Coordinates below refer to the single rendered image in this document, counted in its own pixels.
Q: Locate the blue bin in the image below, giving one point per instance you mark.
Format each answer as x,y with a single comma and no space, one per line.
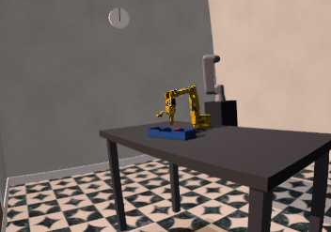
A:
166,132

